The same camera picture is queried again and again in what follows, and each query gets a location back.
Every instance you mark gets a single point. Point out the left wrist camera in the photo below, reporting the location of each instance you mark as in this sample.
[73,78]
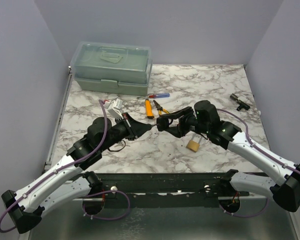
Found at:
[114,108]

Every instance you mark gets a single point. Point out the brass padlock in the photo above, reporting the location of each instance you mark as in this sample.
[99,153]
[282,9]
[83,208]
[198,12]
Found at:
[194,143]

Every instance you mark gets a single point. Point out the black T-shaped connector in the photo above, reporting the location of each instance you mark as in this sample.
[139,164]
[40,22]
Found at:
[241,105]

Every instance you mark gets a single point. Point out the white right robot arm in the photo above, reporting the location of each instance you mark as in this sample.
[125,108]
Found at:
[282,180]

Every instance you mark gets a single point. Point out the red blue screwdriver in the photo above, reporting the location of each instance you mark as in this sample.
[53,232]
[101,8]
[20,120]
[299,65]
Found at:
[155,96]

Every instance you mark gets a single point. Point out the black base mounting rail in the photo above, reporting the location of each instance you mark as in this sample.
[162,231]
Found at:
[162,190]

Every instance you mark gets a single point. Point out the orange utility knife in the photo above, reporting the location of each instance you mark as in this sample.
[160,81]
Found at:
[148,109]

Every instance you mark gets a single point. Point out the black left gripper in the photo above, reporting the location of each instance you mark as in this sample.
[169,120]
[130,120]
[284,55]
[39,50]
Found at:
[134,128]

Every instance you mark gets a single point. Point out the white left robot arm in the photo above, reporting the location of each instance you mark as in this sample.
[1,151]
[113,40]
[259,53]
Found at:
[68,179]

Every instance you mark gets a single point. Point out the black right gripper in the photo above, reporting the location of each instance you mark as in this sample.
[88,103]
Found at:
[180,130]

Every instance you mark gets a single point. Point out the green plastic toolbox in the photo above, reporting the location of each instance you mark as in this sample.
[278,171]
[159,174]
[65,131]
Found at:
[112,68]

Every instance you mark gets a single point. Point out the yellow handled pliers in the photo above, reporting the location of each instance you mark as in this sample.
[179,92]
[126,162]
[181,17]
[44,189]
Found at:
[160,109]

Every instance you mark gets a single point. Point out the black padlock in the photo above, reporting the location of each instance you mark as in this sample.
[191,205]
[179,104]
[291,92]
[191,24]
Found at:
[163,123]

